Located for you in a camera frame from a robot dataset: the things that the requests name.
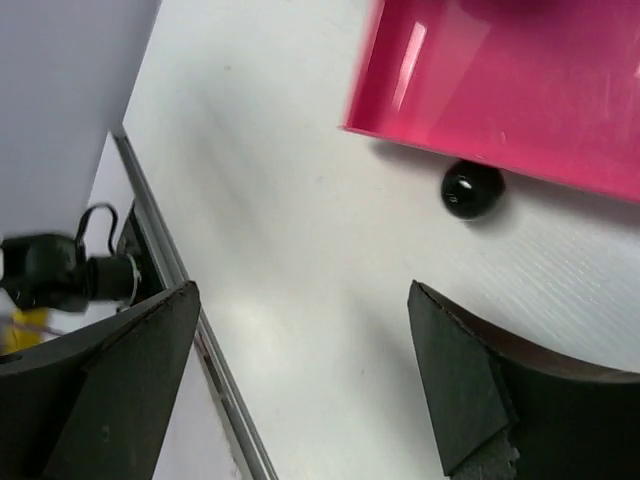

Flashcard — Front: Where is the aluminium table rail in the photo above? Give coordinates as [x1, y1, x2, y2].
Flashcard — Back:
[112, 130, 279, 480]

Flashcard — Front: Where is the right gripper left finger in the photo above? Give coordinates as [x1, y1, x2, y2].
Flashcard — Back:
[1, 281, 200, 479]

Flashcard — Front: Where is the black pink drawer organizer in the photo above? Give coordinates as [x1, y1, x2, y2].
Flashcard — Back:
[344, 1, 639, 220]

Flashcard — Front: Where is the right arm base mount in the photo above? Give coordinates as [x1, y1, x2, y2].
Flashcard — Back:
[0, 199, 166, 346]

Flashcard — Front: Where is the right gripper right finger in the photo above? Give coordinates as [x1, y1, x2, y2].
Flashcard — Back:
[407, 282, 639, 479]

